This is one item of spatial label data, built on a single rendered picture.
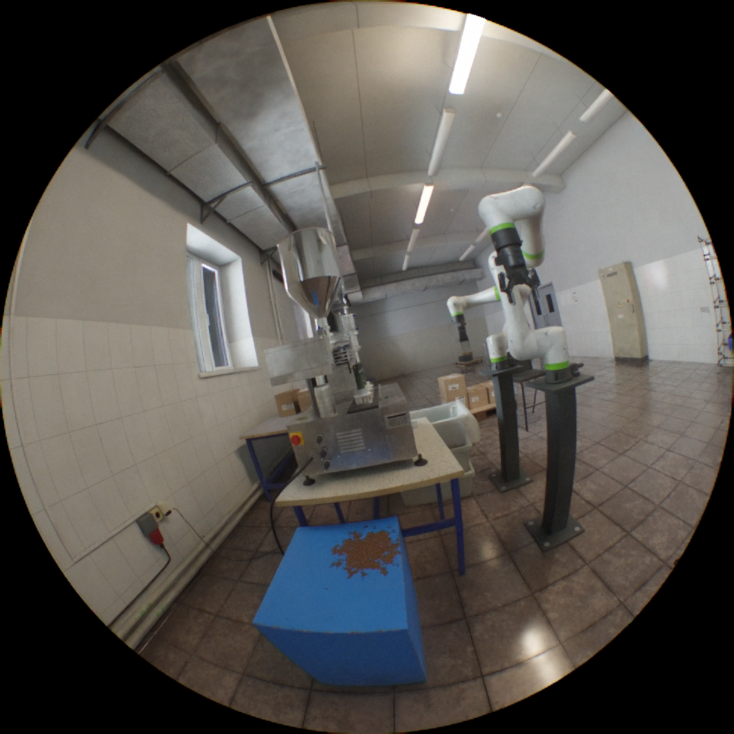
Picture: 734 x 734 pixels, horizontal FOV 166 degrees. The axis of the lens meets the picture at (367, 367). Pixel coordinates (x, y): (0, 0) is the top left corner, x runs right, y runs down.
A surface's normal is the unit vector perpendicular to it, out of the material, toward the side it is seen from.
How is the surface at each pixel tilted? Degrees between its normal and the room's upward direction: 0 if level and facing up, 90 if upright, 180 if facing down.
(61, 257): 90
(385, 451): 90
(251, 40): 176
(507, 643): 0
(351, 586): 0
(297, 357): 90
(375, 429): 90
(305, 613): 0
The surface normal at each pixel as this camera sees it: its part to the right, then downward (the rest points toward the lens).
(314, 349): -0.05, 0.06
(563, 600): -0.22, -0.97
